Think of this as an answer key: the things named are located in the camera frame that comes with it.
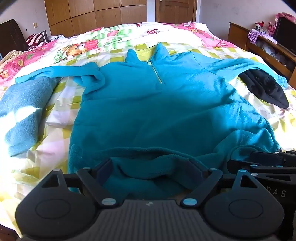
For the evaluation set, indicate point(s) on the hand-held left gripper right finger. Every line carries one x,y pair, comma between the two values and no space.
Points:
196,170

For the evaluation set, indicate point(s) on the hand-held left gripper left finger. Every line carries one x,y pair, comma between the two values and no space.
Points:
103,170

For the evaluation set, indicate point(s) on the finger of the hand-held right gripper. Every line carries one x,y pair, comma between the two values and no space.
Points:
272,170
266,157

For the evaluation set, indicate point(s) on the teal fleece pullover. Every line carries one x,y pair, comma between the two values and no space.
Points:
150,111

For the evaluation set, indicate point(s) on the printed checkered quilt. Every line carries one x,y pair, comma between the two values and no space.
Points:
57,118

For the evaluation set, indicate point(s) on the black garment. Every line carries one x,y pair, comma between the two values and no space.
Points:
266,88

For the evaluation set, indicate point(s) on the light blue fleece garment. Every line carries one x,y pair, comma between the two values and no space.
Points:
23,111

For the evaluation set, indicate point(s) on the purple cloth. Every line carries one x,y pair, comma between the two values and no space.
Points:
254,36

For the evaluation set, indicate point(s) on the black television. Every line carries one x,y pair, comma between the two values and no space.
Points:
286,34

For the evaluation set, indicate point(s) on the wooden television cabinet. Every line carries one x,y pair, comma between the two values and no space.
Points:
235,34

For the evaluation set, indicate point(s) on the stuffed toy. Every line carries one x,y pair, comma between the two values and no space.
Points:
259,26

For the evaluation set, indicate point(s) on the pink cloth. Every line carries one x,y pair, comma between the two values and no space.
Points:
286,16

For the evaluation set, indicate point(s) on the metal flask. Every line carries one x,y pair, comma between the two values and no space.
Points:
44,36

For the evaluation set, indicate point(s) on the cream pillow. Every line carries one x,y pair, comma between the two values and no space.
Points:
10,55

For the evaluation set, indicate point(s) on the red white striped cloth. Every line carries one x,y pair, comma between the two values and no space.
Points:
33,39

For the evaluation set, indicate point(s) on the wooden wardrobe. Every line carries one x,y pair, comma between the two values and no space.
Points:
81,16

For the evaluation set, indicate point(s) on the wooden door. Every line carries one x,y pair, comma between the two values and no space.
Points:
175,11

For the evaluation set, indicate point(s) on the cartoon print quilt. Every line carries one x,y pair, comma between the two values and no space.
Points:
11,34

